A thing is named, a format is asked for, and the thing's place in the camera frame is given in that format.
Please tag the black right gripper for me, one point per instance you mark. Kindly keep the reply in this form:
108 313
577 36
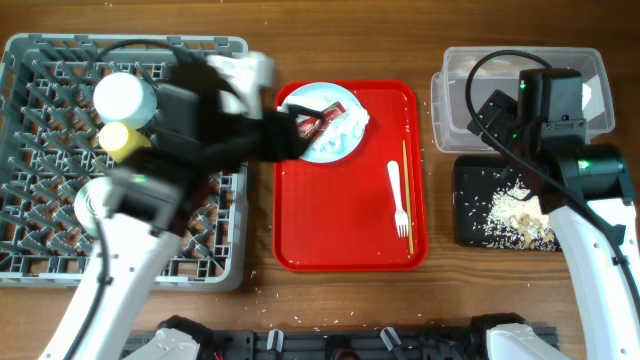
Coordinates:
496 130

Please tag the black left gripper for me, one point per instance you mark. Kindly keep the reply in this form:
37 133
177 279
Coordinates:
285 144

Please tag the red snack wrapper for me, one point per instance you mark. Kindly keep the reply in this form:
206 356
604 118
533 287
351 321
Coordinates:
312 128

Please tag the rice and peanut waste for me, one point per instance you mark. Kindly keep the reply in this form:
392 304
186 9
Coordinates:
507 219

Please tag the light blue bowl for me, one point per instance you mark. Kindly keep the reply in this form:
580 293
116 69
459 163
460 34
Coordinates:
123 97

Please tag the yellow cup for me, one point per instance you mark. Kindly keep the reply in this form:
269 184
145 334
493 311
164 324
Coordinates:
119 140

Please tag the green bowl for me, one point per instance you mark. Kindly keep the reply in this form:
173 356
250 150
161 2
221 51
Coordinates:
89 205

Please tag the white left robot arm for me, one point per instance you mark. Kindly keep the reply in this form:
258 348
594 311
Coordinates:
212 119

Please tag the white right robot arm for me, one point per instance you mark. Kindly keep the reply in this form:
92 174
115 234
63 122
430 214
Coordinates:
585 189

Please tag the grey dishwasher rack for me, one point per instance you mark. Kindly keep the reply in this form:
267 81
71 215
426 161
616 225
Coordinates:
49 151

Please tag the light blue plate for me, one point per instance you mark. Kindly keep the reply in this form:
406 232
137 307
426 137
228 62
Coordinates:
340 140

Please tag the clear plastic bin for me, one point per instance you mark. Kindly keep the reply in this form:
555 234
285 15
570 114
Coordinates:
450 116

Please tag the white crumpled tissue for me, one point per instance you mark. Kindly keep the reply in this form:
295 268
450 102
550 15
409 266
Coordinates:
350 125

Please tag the wooden chopstick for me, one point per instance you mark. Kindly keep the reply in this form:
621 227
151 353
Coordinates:
408 199

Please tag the black plastic tray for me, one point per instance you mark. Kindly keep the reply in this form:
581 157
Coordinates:
478 175

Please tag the red serving tray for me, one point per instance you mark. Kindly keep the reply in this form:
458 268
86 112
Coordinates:
339 216

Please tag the white plastic fork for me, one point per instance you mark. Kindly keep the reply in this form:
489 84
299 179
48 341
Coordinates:
400 215

